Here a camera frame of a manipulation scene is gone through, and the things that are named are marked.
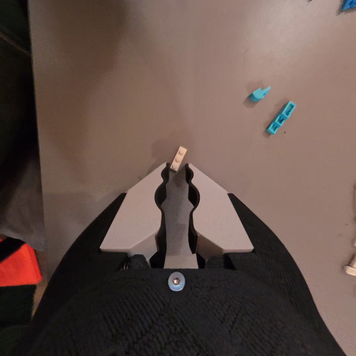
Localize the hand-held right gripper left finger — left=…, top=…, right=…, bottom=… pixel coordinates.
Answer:
left=100, top=163, right=170, bottom=261

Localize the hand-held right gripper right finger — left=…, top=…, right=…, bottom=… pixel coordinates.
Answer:
left=185, top=164, right=255, bottom=260

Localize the pile of white lego pieces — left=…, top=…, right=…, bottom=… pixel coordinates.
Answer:
left=343, top=254, right=356, bottom=276

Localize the light blue narrow lego plate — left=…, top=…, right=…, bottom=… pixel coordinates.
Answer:
left=266, top=101, right=297, bottom=135

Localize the light blue lego clip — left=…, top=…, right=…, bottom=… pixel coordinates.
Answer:
left=248, top=86, right=272, bottom=102

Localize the orange-red object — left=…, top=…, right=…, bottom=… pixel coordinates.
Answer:
left=0, top=241, right=43, bottom=287

